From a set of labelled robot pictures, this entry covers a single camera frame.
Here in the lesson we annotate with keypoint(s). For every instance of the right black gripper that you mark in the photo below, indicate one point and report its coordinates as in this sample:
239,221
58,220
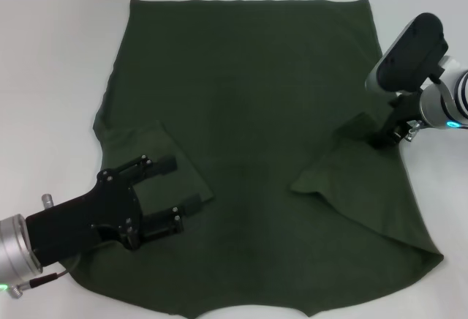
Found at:
400,114

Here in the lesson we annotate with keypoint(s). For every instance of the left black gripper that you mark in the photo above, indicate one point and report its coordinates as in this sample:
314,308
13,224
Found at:
84,220

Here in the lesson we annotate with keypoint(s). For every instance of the dark green shirt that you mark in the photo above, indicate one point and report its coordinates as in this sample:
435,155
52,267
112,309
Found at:
256,96

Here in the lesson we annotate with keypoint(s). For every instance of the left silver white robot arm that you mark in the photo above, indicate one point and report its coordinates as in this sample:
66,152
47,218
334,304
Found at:
16,249

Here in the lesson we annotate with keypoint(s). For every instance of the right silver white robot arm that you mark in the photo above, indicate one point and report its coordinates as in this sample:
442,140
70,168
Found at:
444,99

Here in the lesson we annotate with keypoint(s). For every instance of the right silver connector post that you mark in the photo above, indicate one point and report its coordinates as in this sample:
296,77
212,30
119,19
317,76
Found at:
413,130

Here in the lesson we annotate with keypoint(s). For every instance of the silver connector post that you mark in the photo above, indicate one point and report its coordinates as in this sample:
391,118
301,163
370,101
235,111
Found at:
47,202
413,130

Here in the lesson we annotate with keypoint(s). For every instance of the left silver connector post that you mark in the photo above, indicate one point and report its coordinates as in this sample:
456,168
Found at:
47,202

